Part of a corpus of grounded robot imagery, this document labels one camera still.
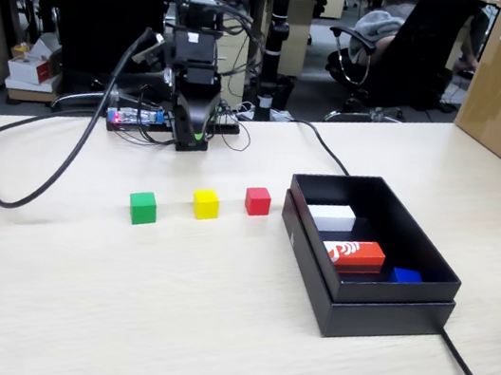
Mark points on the orange box white print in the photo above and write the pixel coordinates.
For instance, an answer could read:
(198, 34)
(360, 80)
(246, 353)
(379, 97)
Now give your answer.
(359, 258)

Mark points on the controller board with LED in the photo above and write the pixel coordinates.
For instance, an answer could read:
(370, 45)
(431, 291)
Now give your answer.
(139, 118)

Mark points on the black cardboard box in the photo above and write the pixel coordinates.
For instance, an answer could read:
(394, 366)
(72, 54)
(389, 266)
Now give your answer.
(373, 287)

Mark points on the black chrome-armed office chair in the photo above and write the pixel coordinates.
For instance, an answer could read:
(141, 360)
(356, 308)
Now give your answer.
(416, 56)

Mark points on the yellow wooden cube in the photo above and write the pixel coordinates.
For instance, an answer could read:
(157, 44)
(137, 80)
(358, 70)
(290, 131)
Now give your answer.
(205, 206)

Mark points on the grey cloth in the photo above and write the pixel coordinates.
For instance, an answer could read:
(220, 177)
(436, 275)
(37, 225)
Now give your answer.
(376, 25)

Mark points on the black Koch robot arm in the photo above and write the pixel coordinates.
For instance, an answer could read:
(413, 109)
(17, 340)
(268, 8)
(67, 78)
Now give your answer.
(194, 5)

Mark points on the small wrist camera board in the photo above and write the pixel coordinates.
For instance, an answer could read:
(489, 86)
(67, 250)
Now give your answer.
(149, 47)

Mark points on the white red carton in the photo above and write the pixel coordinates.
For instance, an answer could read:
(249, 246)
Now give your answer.
(27, 68)

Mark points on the white rectangular block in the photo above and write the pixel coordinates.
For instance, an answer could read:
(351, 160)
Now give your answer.
(332, 218)

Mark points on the blue wooden cube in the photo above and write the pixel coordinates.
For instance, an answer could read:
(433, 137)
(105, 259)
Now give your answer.
(406, 276)

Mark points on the green wooden cube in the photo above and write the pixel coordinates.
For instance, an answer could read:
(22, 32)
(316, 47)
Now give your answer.
(143, 210)

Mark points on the red wooden cube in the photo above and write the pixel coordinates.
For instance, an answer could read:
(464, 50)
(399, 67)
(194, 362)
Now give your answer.
(257, 203)

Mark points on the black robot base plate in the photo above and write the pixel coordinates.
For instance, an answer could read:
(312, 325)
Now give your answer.
(226, 128)

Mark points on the tall-back black office chair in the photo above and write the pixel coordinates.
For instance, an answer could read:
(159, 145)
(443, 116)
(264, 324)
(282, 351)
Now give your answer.
(108, 5)

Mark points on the black open box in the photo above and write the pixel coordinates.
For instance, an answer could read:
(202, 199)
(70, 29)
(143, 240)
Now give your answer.
(382, 322)

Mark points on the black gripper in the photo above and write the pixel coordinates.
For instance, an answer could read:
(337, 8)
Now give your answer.
(198, 80)

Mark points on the black vertical pole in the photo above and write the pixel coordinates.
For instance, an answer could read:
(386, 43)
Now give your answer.
(277, 33)

